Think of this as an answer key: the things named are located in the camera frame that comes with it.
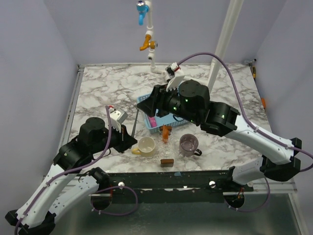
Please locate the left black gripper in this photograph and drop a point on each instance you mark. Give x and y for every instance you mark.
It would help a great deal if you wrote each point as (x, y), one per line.
(126, 140)

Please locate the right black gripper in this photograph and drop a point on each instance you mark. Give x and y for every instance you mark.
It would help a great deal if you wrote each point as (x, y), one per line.
(149, 104)

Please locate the grey toothbrush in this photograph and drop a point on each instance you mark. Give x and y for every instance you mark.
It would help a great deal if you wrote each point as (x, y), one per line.
(135, 123)

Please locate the yellow ceramic mug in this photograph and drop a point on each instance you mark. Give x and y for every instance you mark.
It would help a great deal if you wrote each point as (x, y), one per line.
(146, 147)

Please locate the light blue plastic basket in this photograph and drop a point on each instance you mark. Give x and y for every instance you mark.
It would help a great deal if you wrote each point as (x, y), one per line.
(168, 120)

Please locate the orange toothpaste tube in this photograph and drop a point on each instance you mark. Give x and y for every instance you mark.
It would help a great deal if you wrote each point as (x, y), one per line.
(165, 133)

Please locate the clear tray with brown ends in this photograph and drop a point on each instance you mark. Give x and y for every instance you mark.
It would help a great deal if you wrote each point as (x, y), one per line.
(167, 157)

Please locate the purple plastic cup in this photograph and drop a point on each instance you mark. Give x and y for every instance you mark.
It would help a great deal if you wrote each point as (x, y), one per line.
(188, 145)

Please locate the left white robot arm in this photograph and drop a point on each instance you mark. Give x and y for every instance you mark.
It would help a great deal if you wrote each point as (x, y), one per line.
(38, 216)

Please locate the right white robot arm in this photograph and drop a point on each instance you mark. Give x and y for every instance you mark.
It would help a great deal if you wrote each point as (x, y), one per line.
(191, 102)

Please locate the pink toothbrush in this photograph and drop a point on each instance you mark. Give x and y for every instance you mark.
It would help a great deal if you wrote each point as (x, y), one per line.
(152, 122)

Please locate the white horizontal pipe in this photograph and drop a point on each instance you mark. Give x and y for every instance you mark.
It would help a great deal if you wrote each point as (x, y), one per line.
(163, 74)

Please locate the orange brass tap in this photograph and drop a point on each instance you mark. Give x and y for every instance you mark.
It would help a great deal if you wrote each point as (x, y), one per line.
(148, 43)

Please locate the white vertical pipe with fittings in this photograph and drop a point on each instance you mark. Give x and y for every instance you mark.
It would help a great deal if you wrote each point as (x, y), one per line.
(150, 31)

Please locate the blue tap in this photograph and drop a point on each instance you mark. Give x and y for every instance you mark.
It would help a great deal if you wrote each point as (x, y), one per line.
(142, 8)

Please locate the yellow tool in corner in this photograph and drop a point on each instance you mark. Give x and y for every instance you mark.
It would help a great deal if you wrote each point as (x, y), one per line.
(251, 64)

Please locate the white diagonal pole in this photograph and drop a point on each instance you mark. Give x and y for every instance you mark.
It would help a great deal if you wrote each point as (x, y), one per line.
(230, 21)

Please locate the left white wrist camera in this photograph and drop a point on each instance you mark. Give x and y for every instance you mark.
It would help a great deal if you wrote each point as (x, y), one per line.
(117, 118)

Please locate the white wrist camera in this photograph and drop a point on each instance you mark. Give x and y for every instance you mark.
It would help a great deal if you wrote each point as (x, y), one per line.
(176, 75)
(117, 118)

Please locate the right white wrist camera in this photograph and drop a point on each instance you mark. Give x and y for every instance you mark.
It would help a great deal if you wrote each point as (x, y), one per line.
(176, 75)

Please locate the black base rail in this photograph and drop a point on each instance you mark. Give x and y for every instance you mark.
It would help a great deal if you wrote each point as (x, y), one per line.
(155, 187)

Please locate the orange clip on wall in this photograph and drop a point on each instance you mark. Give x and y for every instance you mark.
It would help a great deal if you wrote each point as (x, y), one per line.
(263, 102)

